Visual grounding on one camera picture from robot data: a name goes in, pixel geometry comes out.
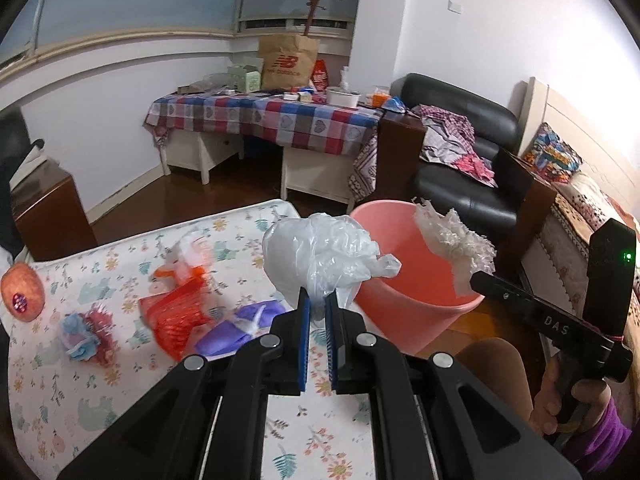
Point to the black leather chair left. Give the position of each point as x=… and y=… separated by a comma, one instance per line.
x=15, y=144

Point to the floral tablecloth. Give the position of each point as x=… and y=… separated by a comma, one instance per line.
x=59, y=406

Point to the green tissue box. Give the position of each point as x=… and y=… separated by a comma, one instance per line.
x=245, y=78

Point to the purple cloth bundle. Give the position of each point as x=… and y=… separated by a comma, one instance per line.
x=243, y=326

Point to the colourful patterned pillow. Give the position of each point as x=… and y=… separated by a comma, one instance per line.
x=551, y=157

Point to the blue white paper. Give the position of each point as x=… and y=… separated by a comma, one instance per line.
x=77, y=338

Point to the orange white plastic bag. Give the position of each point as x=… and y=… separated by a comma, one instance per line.
x=190, y=258

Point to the clear crinkled plastic wrap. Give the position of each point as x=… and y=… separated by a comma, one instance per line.
x=447, y=237

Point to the brown paper shopping bag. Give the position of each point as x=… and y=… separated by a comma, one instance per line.
x=287, y=60

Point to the plaid checkered tablecloth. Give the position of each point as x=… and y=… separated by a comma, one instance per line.
x=308, y=126

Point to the right hand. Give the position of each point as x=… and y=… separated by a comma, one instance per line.
x=596, y=394

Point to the dark wooden armrest table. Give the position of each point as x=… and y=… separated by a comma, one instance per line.
x=400, y=140

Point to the pink plastic trash bin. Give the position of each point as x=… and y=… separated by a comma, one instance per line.
x=417, y=305

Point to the red foam fruit net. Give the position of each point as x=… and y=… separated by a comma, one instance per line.
x=173, y=315

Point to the white low table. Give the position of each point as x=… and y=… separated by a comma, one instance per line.
x=291, y=169

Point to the dark wooden side cabinet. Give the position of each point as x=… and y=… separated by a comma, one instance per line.
x=49, y=216

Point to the dark red wrapper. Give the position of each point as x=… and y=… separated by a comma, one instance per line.
x=101, y=324

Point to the red snack packet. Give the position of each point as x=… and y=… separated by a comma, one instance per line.
x=320, y=75

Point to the black leather sofa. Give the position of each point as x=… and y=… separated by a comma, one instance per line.
x=488, y=211

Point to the red apple with sticker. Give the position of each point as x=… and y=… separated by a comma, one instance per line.
x=22, y=292

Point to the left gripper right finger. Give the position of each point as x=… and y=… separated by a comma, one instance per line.
x=342, y=328

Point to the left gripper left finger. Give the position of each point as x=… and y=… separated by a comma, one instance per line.
x=289, y=370

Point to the white bowl container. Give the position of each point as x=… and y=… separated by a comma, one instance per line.
x=335, y=96

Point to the pile of patterned clothes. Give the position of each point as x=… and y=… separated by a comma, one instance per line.
x=449, y=140

